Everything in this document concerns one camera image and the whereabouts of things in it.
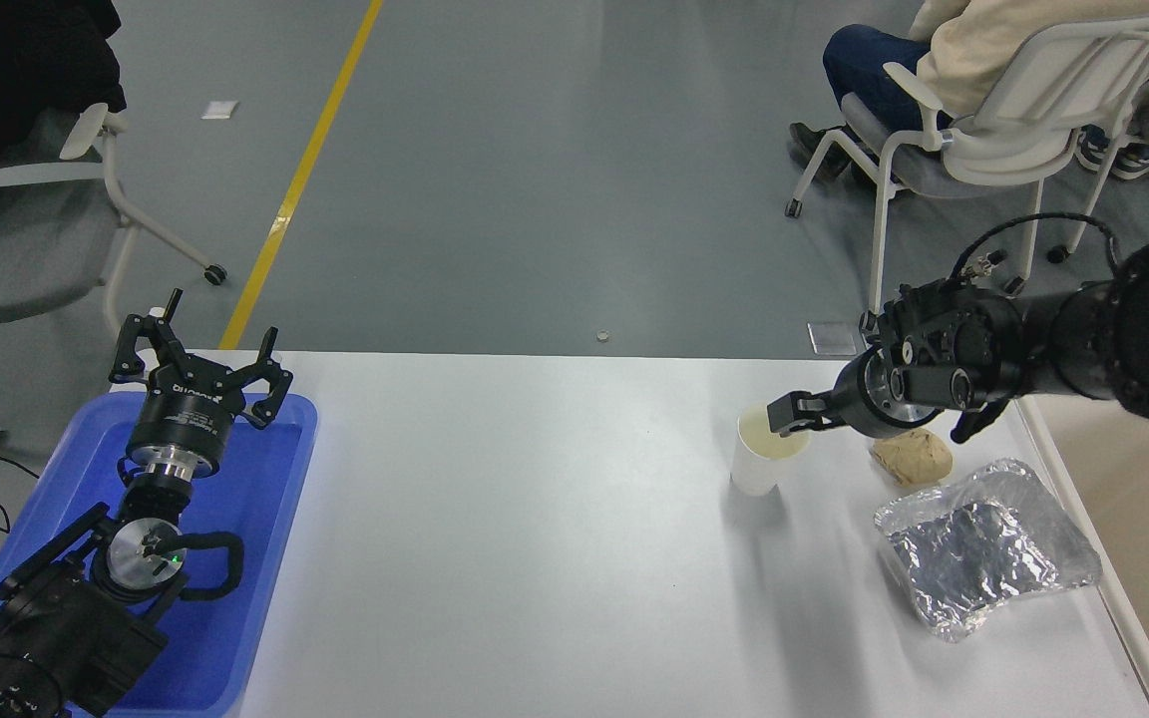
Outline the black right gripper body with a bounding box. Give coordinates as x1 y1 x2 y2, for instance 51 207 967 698
833 349 892 439

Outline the white chair with grey seat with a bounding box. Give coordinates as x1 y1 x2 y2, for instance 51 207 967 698
0 100 231 335

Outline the large pale bin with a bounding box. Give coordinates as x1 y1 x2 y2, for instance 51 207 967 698
1016 394 1149 718

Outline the blue plastic tray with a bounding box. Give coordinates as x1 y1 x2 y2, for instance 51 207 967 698
0 391 320 717

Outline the person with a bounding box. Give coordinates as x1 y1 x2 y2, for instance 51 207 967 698
789 0 1149 190
1076 100 1149 183

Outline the crumpled silver foil tray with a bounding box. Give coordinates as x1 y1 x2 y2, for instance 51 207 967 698
872 458 1104 643

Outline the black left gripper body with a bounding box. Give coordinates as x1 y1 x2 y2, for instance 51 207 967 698
126 369 242 468

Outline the white paper cup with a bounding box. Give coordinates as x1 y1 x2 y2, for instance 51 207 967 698
731 403 813 497

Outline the grey floor plate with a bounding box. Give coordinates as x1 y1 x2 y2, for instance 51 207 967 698
807 321 861 357

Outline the black jacket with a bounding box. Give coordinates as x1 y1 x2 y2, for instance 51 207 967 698
0 0 128 242

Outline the crumpled tan paper ball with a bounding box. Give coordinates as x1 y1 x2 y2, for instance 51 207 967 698
872 429 955 490

